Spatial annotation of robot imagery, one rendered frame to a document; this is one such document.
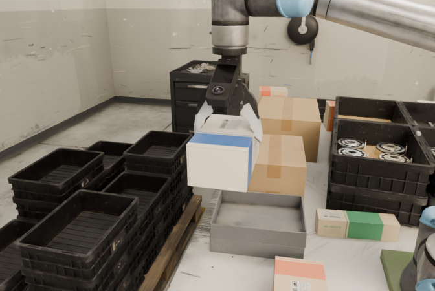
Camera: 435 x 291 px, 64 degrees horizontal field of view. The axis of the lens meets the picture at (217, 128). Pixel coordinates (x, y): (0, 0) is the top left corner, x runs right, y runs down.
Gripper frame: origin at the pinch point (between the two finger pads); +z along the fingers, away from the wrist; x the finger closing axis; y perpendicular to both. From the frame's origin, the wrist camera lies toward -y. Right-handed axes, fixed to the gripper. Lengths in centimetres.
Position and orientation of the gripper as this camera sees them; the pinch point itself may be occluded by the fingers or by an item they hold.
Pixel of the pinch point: (226, 141)
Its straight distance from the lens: 76.2
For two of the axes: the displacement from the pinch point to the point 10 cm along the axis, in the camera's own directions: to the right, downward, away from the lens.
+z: 0.0, 9.4, 3.3
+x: -9.7, -0.8, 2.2
